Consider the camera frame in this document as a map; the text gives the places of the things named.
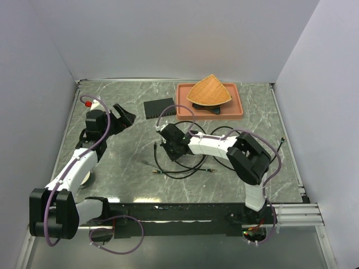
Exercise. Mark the black network switch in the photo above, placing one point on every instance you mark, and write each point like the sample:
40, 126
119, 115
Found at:
154, 108

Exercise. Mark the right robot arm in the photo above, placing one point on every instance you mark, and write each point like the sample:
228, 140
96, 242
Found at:
248, 158

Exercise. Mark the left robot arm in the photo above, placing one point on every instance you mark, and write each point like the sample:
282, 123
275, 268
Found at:
53, 212

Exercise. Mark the white tape roll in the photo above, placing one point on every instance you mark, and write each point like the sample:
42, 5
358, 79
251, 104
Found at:
87, 180

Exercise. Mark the aluminium frame rail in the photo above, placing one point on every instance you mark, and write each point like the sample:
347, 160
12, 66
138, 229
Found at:
298, 240

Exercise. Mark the woven bamboo basket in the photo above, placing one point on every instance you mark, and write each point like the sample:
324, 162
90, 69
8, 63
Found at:
209, 92

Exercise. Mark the terracotta plastic tray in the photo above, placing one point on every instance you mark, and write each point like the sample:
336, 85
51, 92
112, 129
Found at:
231, 110

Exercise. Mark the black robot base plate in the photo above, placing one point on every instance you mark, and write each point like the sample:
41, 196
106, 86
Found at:
177, 219

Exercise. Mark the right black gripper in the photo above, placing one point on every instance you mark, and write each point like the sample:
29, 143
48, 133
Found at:
173, 157

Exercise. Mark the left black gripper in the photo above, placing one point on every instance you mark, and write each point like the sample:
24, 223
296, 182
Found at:
122, 123

